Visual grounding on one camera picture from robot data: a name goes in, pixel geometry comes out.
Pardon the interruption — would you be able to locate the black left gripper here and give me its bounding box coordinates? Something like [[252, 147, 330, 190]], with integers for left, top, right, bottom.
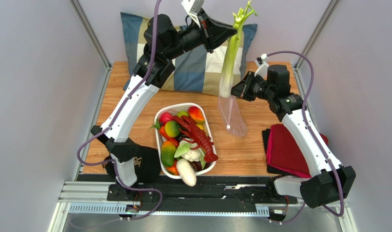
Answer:
[[163, 8, 237, 62]]

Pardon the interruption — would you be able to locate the green celery stalk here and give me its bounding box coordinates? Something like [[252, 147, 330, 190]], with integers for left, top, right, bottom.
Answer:
[[219, 0, 258, 98]]

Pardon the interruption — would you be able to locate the clear pink zip top bag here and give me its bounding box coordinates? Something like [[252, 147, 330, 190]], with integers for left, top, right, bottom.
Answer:
[[218, 96, 249, 137]]

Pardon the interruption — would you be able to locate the yellow green lemon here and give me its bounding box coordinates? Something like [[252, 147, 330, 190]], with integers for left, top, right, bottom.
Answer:
[[165, 120, 181, 138]]

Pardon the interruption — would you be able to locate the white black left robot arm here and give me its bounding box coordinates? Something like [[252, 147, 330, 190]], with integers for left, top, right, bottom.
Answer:
[[91, 9, 237, 188]]

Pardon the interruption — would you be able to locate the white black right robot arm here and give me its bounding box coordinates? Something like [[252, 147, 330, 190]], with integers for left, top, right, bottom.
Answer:
[[231, 65, 356, 208]]

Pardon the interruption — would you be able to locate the checkered blue beige pillow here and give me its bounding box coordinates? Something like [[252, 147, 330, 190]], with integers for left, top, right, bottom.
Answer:
[[120, 13, 258, 96]]

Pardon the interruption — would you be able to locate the red toy lobster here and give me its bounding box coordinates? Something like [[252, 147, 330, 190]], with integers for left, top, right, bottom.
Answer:
[[172, 115, 219, 163]]

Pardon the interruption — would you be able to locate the white plastic basket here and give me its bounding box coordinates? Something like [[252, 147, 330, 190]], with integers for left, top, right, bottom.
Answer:
[[154, 102, 217, 180]]

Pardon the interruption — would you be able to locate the dark red folded cloth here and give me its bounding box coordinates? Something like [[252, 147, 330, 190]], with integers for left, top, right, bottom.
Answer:
[[267, 124, 329, 178]]

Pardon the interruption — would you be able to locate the white cauliflower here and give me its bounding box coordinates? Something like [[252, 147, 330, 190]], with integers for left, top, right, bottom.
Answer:
[[176, 140, 204, 162]]

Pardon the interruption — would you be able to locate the red apple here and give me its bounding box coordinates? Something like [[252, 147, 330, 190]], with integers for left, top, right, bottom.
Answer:
[[159, 112, 173, 126]]

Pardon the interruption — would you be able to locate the orange carrot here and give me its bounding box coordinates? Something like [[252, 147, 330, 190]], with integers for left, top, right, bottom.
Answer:
[[159, 126, 179, 147]]

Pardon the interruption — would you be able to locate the green orange mango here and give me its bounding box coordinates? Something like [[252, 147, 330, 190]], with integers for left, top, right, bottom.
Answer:
[[160, 140, 177, 167]]

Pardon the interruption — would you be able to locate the white radish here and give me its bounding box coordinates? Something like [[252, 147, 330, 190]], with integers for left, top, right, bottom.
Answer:
[[176, 159, 197, 187]]

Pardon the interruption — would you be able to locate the small orange fruit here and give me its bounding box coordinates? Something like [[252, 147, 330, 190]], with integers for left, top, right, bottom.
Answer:
[[165, 159, 180, 176]]

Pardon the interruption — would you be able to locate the black cap with logo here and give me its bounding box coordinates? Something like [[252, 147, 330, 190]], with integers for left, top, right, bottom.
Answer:
[[101, 146, 161, 187]]

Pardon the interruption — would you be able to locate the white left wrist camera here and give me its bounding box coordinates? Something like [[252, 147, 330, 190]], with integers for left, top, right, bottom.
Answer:
[[181, 0, 205, 19]]

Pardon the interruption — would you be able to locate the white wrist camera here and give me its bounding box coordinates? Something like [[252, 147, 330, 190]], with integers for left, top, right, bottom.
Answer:
[[181, 0, 205, 19], [254, 53, 269, 78]]

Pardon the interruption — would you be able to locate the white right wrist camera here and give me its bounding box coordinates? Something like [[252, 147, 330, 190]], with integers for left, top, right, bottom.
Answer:
[[254, 53, 269, 78]]

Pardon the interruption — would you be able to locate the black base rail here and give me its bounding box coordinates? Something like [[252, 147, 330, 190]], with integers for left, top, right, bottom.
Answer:
[[59, 174, 299, 223]]

